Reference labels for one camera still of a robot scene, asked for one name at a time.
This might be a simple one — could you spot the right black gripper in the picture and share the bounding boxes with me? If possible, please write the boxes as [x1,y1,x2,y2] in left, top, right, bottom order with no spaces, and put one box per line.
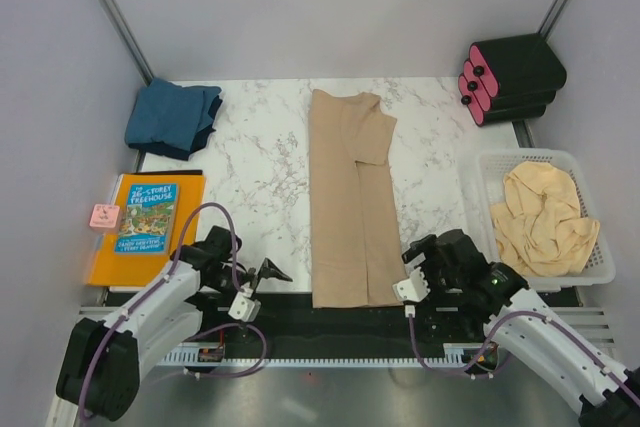
[401,234,465,310]

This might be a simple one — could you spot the tan beige t-shirt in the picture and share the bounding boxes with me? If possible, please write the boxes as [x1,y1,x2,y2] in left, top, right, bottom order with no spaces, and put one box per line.
[309,89,405,308]

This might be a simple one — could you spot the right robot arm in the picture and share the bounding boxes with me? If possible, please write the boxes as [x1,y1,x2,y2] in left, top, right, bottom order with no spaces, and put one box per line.
[394,229,639,426]

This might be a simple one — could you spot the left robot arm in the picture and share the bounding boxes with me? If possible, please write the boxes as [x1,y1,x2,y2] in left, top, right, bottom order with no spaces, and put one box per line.
[55,226,291,421]

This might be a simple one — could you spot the white plastic basket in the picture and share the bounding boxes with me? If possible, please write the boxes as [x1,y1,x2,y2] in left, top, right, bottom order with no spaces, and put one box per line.
[474,148,615,291]

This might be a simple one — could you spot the pale yellow t-shirt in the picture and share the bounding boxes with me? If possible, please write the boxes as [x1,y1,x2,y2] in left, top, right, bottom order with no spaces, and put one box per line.
[490,161,600,277]

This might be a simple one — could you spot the orange treehouse book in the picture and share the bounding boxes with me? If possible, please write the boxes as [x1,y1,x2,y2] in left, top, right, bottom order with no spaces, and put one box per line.
[87,170,206,288]

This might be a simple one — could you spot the aluminium front rails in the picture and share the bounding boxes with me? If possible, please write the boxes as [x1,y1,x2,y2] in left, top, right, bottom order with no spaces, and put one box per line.
[78,306,615,347]

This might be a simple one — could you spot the bottom black pink case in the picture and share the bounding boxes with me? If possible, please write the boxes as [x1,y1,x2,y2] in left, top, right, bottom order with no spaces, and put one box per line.
[458,75,549,127]

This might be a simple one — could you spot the black pink case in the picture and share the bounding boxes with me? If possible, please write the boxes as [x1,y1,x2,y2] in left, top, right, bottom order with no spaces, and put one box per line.
[469,33,567,98]
[458,75,549,127]
[459,60,556,113]

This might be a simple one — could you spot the folded dark navy t-shirt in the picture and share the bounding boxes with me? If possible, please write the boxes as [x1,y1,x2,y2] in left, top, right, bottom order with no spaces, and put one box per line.
[127,94,223,161]

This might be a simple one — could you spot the small pink cube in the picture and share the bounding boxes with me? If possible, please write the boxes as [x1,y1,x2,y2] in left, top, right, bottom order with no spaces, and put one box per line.
[89,204,120,231]

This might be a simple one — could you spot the middle black pink case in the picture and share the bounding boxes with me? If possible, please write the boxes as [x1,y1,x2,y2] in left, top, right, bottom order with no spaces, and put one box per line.
[459,60,556,113]

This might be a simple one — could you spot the folded light blue t-shirt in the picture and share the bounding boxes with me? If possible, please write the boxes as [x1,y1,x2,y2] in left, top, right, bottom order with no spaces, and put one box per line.
[124,78,222,149]

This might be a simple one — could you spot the top black pink case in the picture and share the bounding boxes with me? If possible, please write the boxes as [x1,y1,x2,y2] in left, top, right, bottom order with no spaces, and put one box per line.
[469,33,567,98]

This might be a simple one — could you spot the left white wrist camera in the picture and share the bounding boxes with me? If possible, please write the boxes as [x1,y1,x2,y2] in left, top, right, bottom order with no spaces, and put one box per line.
[228,286,261,323]

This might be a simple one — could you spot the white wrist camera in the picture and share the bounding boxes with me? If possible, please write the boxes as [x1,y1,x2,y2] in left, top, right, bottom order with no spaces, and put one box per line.
[228,286,261,323]
[392,268,430,303]

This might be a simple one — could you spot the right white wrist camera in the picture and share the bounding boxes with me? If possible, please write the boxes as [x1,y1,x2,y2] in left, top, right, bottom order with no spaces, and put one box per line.
[392,268,430,303]

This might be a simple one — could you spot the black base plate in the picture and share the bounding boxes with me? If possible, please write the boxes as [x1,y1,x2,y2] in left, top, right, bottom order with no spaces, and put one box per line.
[160,289,520,363]

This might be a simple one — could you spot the white slotted cable duct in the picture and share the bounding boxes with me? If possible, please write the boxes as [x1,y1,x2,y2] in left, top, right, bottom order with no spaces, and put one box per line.
[157,343,481,369]

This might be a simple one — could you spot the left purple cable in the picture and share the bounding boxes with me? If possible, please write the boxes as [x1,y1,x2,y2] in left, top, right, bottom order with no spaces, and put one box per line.
[77,202,269,421]

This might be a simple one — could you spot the left aluminium frame post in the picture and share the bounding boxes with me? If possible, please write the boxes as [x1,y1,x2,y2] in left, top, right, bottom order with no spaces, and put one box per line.
[98,0,154,85]

